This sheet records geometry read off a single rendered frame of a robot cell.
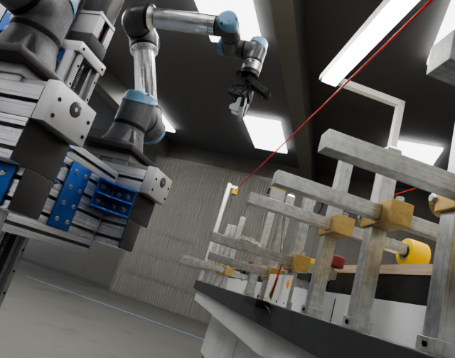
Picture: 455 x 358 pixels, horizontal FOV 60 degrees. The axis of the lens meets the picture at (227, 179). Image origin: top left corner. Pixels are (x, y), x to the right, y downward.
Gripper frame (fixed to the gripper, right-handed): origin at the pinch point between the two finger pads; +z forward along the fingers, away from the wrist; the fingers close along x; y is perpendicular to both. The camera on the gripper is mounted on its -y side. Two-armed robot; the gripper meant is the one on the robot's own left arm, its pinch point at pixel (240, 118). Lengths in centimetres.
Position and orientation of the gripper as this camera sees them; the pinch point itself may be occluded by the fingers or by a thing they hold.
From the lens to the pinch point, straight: 152.9
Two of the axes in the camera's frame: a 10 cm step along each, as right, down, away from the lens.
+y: -9.3, -2.0, 3.0
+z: -2.8, 9.2, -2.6
